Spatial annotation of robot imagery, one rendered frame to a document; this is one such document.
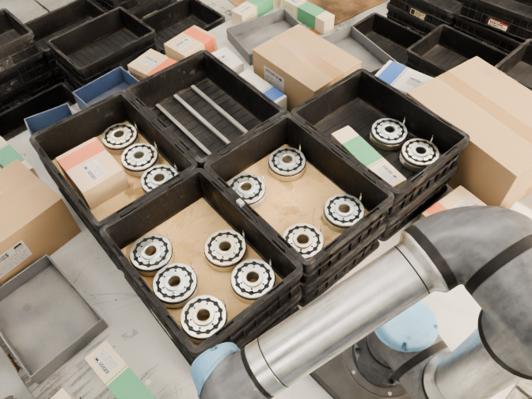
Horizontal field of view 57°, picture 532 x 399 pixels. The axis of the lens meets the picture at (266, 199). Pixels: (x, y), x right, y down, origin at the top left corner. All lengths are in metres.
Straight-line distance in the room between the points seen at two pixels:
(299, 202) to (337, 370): 0.43
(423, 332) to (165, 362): 0.62
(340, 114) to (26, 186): 0.93
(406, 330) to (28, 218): 0.96
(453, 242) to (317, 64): 1.13
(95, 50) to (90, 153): 1.18
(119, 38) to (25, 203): 1.33
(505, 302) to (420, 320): 0.40
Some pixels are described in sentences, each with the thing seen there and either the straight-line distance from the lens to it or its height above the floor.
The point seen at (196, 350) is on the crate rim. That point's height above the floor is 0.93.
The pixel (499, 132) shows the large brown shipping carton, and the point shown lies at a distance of 1.49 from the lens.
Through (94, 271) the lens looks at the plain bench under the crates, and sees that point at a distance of 1.43.
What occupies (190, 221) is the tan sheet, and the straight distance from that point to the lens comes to 1.28.
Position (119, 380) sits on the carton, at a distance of 1.21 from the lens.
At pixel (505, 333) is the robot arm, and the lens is 0.65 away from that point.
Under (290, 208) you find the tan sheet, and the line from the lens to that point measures 1.28.
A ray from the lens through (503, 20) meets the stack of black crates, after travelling 2.64.
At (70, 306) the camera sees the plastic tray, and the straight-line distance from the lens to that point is 1.39.
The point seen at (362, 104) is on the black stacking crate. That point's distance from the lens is 1.58.
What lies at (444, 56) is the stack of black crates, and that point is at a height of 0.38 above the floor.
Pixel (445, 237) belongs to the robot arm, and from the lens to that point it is 0.63.
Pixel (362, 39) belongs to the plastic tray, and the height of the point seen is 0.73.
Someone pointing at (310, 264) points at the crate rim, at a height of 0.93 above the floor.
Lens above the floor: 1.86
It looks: 53 degrees down
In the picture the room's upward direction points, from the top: 3 degrees counter-clockwise
